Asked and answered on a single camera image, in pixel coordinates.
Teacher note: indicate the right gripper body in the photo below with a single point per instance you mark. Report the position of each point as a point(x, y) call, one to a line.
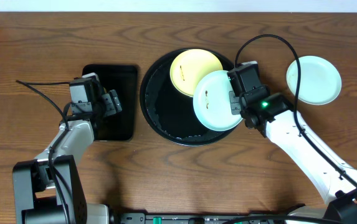
point(235, 104)

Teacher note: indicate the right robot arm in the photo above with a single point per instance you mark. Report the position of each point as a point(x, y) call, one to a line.
point(276, 119)

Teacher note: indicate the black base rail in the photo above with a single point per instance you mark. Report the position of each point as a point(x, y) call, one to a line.
point(159, 218)

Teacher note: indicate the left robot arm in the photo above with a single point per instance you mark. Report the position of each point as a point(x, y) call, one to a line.
point(47, 189)

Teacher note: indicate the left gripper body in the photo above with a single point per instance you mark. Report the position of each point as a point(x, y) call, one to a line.
point(112, 102)

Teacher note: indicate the black rectangular tray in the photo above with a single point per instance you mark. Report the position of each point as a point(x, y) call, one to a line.
point(123, 79)

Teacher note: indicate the yellow plate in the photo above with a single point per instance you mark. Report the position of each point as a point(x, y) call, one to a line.
point(190, 67)

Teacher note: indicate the mint plate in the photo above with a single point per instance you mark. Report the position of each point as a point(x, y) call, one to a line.
point(320, 81)
point(211, 102)

